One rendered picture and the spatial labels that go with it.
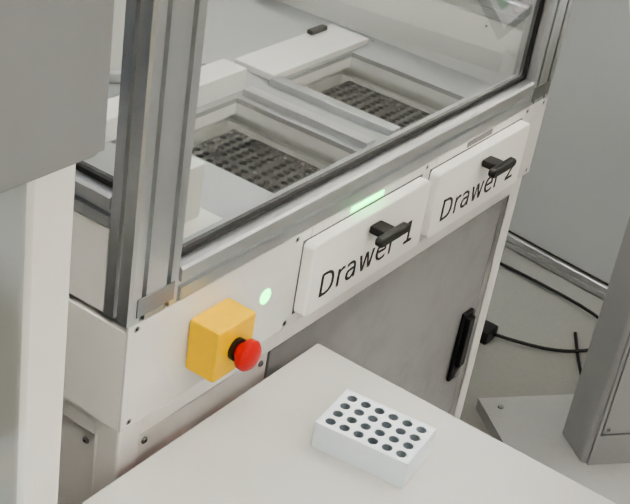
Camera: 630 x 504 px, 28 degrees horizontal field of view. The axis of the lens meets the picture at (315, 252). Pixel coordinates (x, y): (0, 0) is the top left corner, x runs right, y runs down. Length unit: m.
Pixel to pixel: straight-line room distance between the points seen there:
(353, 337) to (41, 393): 1.05
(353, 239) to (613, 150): 1.80
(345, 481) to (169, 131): 0.48
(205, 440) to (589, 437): 1.42
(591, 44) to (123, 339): 2.19
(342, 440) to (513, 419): 1.43
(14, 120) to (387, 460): 0.86
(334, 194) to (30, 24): 0.95
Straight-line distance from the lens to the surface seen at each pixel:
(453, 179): 1.88
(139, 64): 1.23
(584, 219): 3.50
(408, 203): 1.78
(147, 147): 1.26
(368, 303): 1.88
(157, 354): 1.44
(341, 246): 1.65
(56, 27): 0.72
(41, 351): 0.87
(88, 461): 1.54
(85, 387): 1.46
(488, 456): 1.58
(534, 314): 3.37
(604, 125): 3.39
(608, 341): 2.70
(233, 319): 1.46
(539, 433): 2.88
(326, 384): 1.64
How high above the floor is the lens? 1.72
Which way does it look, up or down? 30 degrees down
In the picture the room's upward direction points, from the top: 10 degrees clockwise
